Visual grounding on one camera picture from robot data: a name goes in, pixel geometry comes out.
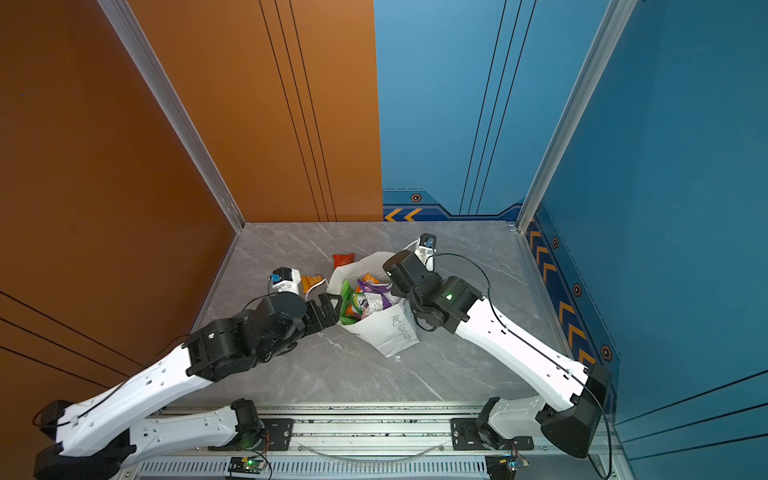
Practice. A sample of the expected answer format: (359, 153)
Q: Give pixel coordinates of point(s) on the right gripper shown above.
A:
(395, 285)

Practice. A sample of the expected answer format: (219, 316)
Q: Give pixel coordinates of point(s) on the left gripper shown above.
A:
(318, 322)

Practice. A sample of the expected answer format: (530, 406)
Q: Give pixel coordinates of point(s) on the green chips bag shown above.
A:
(354, 303)

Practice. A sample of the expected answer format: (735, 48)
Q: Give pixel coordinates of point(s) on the orange candy wrapper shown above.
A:
(309, 283)

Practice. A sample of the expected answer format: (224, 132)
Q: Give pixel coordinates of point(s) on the purple snack packet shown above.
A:
(377, 297)

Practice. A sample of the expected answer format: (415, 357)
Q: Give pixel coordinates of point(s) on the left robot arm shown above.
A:
(99, 437)

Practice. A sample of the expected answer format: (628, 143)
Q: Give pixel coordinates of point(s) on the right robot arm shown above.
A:
(570, 399)

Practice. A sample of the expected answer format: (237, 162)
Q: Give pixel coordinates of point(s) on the red candy wrapper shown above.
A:
(340, 260)

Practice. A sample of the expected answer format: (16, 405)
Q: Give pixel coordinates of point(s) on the left circuit board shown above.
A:
(248, 467)

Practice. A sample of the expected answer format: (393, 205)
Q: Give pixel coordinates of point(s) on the circuit board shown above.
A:
(505, 467)
(248, 467)

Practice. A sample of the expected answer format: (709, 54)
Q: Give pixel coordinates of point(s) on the right circuit board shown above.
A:
(505, 467)

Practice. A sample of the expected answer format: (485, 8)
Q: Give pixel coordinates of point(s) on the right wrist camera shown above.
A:
(426, 250)

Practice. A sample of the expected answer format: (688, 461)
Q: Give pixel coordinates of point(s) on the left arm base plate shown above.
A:
(275, 436)

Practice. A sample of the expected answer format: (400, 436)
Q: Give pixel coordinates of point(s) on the aluminium frame rail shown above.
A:
(410, 440)

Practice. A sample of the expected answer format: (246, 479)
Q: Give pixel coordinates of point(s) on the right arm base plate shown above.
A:
(466, 435)

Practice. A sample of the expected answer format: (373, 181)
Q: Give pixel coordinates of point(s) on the right aluminium corner post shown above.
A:
(609, 32)

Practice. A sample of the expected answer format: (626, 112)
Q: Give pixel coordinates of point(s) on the aluminium corner post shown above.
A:
(609, 32)
(126, 25)

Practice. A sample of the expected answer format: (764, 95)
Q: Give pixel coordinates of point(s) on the left aluminium corner post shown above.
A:
(126, 25)

